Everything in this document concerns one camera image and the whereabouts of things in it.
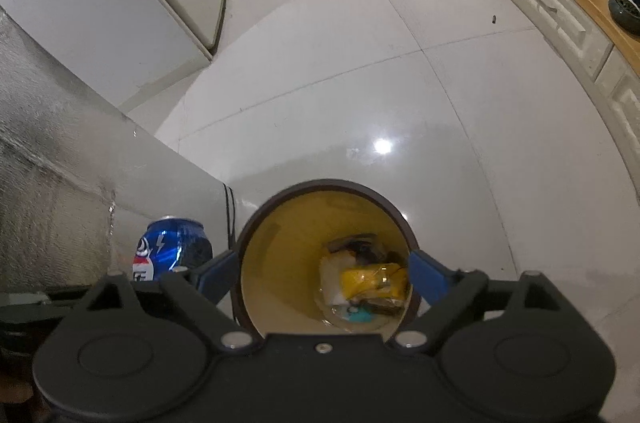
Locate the yellow waste bin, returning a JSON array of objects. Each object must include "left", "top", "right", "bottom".
[{"left": 234, "top": 178, "right": 422, "bottom": 340}]

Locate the blue drink can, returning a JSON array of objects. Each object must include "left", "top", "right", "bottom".
[{"left": 130, "top": 216, "right": 214, "bottom": 285}]

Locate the foil covered table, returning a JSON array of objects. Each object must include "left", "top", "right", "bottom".
[{"left": 0, "top": 6, "right": 233, "bottom": 299}]

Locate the wooden top bench cabinet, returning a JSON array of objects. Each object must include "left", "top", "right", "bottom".
[{"left": 491, "top": 0, "right": 640, "bottom": 206}]

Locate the gold box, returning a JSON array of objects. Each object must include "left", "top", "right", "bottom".
[{"left": 339, "top": 260, "right": 409, "bottom": 304}]

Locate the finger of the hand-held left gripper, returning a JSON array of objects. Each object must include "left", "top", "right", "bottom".
[{"left": 0, "top": 285, "right": 94, "bottom": 313}]

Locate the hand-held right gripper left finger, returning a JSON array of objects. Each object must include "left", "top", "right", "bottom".
[{"left": 67, "top": 249, "right": 257, "bottom": 355}]

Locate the black cable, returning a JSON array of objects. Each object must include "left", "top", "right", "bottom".
[{"left": 221, "top": 184, "right": 237, "bottom": 250}]

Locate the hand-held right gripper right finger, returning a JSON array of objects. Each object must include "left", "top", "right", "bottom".
[{"left": 390, "top": 249, "right": 583, "bottom": 355}]

